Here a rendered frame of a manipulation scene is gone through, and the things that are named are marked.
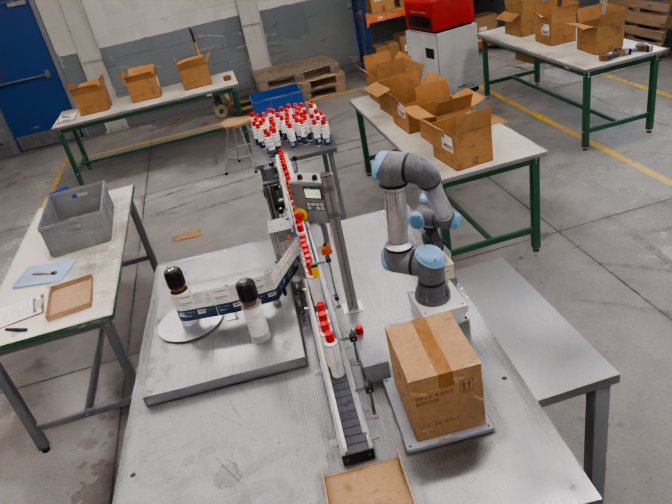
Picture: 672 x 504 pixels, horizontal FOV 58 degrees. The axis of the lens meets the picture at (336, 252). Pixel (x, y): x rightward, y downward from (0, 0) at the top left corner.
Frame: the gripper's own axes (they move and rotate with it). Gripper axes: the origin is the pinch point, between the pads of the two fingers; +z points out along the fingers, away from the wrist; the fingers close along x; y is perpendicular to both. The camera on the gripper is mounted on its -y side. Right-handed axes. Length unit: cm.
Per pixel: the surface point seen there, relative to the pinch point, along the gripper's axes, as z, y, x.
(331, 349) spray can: -14, -59, 61
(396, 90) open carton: -16, 234, -52
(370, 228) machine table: 5, 59, 18
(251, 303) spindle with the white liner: -20, -23, 87
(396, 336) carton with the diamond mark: -24, -73, 39
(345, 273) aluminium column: -14.4, -10.8, 44.6
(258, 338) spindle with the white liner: -2, -24, 88
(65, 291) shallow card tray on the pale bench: 8, 84, 195
